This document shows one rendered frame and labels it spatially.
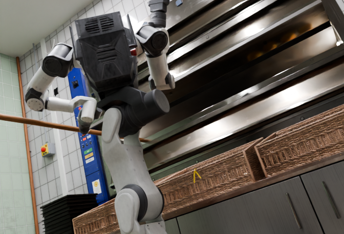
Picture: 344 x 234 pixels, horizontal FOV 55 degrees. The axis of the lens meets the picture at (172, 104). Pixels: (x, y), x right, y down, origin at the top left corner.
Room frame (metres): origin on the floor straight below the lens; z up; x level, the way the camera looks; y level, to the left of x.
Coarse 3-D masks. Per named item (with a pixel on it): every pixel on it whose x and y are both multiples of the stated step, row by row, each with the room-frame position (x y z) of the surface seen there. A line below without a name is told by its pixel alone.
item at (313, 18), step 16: (320, 0) 1.55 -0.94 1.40; (288, 16) 1.63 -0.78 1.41; (304, 16) 1.64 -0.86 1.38; (320, 16) 1.67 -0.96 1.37; (272, 32) 1.71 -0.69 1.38; (288, 32) 1.75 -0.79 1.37; (304, 32) 1.78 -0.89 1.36; (240, 48) 1.79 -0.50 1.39; (256, 48) 1.83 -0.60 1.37; (272, 48) 1.87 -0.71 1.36; (208, 64) 1.87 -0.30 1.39; (224, 64) 1.91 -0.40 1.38; (240, 64) 1.96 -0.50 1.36; (176, 80) 1.98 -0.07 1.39; (192, 80) 2.02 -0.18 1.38; (208, 80) 2.06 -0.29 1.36; (176, 96) 2.17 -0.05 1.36; (96, 128) 2.36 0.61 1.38
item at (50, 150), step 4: (44, 144) 2.68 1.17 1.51; (48, 144) 2.66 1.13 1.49; (52, 144) 2.70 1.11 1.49; (48, 148) 2.66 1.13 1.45; (52, 148) 2.70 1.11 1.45; (44, 152) 2.68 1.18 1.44; (48, 152) 2.66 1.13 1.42; (52, 152) 2.69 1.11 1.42; (44, 156) 2.70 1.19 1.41; (48, 156) 2.73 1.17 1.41
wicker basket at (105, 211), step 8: (168, 176) 2.22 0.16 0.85; (112, 200) 2.34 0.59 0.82; (96, 208) 2.19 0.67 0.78; (104, 208) 1.89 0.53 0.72; (112, 208) 1.87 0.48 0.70; (80, 216) 1.98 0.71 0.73; (88, 216) 1.95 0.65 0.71; (96, 216) 1.93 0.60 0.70; (104, 216) 1.90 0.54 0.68; (112, 216) 2.32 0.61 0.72; (80, 224) 1.99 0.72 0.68; (88, 224) 1.96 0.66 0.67; (96, 224) 1.93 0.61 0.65; (104, 224) 2.24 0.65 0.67; (112, 224) 1.88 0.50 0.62; (80, 232) 2.00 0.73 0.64; (88, 232) 1.96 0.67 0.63; (96, 232) 1.94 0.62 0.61; (104, 232) 1.91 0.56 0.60
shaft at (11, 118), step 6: (0, 114) 1.36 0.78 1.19; (6, 120) 1.40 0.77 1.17; (12, 120) 1.42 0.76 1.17; (18, 120) 1.44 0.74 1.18; (24, 120) 1.47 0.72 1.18; (30, 120) 1.50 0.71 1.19; (36, 120) 1.53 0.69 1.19; (48, 126) 1.61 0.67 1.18; (54, 126) 1.64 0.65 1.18; (60, 126) 1.67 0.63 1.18; (66, 126) 1.71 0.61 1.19; (72, 126) 1.75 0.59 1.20; (90, 132) 1.88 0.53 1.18; (96, 132) 1.93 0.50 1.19; (120, 138) 2.15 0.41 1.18
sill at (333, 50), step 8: (336, 48) 1.70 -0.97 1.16; (320, 56) 1.74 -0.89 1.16; (328, 56) 1.73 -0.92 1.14; (304, 64) 1.78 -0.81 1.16; (312, 64) 1.77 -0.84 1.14; (288, 72) 1.83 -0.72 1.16; (264, 80) 1.89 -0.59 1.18; (272, 80) 1.87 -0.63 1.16; (248, 88) 1.94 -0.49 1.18; (256, 88) 1.92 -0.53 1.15; (232, 96) 1.99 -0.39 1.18; (240, 96) 1.97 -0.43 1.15; (216, 104) 2.04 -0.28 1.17; (224, 104) 2.02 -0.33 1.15; (200, 112) 2.10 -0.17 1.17; (208, 112) 2.07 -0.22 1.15; (184, 120) 2.16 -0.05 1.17; (192, 120) 2.13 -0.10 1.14; (168, 128) 2.22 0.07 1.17; (176, 128) 2.19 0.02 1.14; (152, 136) 2.28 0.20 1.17; (160, 136) 2.25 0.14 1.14
